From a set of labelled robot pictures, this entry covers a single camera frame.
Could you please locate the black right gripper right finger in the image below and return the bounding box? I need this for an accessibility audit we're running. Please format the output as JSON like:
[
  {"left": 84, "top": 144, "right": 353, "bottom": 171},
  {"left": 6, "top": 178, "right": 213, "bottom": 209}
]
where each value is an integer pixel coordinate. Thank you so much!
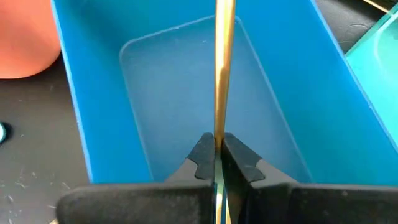
[{"left": 222, "top": 132, "right": 398, "bottom": 224}]

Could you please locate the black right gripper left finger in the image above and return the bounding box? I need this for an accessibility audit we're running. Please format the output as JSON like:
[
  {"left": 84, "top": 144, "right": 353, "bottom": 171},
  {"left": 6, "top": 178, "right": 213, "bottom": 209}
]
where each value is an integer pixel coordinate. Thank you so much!
[{"left": 55, "top": 132, "right": 216, "bottom": 224}]

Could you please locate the blue plastic bin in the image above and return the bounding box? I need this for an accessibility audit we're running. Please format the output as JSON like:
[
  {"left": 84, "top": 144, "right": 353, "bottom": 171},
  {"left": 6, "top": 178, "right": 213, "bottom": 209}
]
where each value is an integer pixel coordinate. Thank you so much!
[{"left": 50, "top": 0, "right": 398, "bottom": 187}]

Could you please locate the teal plastic bin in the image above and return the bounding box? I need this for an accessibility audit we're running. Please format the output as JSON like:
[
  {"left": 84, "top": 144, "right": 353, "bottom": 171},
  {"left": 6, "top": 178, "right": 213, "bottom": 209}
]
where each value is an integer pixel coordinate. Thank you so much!
[{"left": 345, "top": 2, "right": 398, "bottom": 147}]

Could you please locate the orange plastic bin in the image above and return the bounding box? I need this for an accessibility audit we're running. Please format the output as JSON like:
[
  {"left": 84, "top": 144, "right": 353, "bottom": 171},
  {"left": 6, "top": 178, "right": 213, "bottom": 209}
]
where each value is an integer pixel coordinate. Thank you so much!
[{"left": 0, "top": 0, "right": 62, "bottom": 80}]

